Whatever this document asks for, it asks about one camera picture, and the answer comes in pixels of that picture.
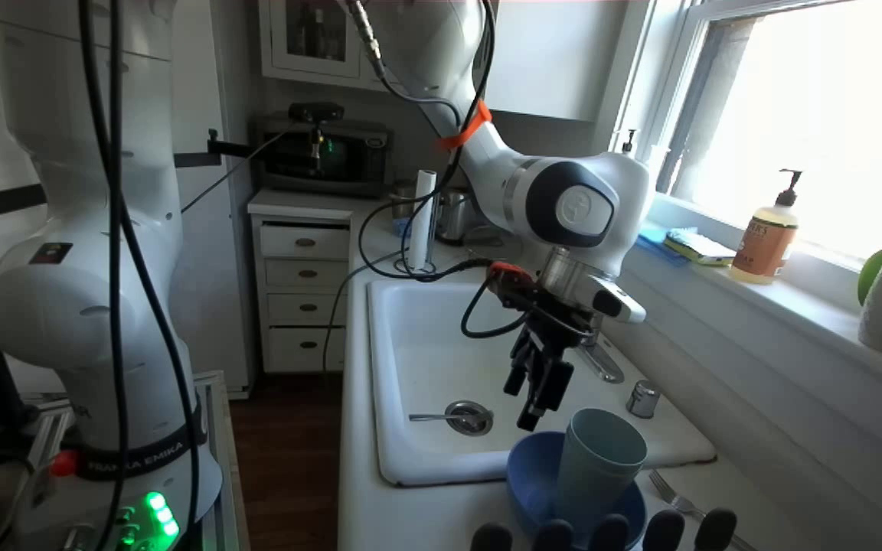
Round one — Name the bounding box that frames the black toaster oven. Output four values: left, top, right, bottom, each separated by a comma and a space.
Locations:
250, 116, 391, 200

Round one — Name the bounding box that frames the chrome sink sprayer cap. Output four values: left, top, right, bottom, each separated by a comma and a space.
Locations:
625, 379, 663, 419

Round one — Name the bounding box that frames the grey cup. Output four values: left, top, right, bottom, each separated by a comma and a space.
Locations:
554, 406, 647, 528

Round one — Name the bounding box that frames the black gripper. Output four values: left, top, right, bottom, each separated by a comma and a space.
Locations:
502, 280, 595, 432

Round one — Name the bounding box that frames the white upper cabinet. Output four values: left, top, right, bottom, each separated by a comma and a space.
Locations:
256, 0, 629, 122

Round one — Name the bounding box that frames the white kitchen sink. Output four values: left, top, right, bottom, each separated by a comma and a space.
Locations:
363, 283, 717, 488

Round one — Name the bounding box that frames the blue cloth on sill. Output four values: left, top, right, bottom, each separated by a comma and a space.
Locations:
637, 220, 668, 249

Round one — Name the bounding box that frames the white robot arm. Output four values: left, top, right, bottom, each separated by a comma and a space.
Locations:
0, 0, 648, 551

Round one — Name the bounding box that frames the steel canister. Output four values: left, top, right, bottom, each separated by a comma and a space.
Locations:
434, 190, 470, 246

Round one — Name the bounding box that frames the green yellow sponge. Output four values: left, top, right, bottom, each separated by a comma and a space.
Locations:
664, 227, 735, 266

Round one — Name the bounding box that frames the chrome faucet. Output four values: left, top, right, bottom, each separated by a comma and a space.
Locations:
582, 340, 625, 383

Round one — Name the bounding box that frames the blue bowl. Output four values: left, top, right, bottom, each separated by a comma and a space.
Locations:
505, 432, 647, 540

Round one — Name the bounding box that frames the black dish rack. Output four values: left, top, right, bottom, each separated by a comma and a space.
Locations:
470, 507, 737, 551

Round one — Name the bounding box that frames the white drawer cabinet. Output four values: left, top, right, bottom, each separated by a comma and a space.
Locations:
247, 192, 349, 374

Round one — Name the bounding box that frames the orange soap dispenser bottle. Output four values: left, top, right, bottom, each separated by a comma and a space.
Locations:
732, 170, 803, 283

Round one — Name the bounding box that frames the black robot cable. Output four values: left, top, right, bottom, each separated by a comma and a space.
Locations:
71, 0, 205, 551

